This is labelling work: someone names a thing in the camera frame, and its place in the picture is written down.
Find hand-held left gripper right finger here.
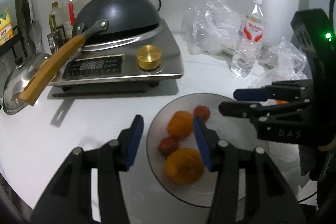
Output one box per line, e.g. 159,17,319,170
192,116,306,224

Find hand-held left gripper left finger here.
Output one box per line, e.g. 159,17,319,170
29,114,144,224

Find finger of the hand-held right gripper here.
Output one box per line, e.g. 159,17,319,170
233,79,314,102
219,98,312,120

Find red cherry tomato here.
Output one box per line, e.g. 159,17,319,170
194,105,211,122
158,136,180,157

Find white plate with dark rim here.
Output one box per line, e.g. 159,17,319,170
146,93,259,208

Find person's right forearm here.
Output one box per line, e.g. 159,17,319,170
299,145,336,182

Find person's right hand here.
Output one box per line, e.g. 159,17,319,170
318,134,336,152

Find crumpled clear plastic bag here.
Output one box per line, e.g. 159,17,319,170
259,36,308,75

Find clear water bottle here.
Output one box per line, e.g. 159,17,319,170
230,0,264,78

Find steel induction cooker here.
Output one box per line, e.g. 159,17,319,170
48,18,184,88

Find steel pot lid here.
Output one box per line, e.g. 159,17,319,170
3,53,53,116

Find glass oil bottle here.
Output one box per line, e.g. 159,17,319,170
49,2,65,33

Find red label plastic bottle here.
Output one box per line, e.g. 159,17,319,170
62,0,85,28

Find black metal rack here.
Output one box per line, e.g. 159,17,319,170
0,26,27,77

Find yellow detergent bottle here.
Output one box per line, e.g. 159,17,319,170
0,9,15,46

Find dark vertical pipe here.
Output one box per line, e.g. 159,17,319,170
14,0,30,52

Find black wok with wooden handle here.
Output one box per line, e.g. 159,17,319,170
19,0,161,106

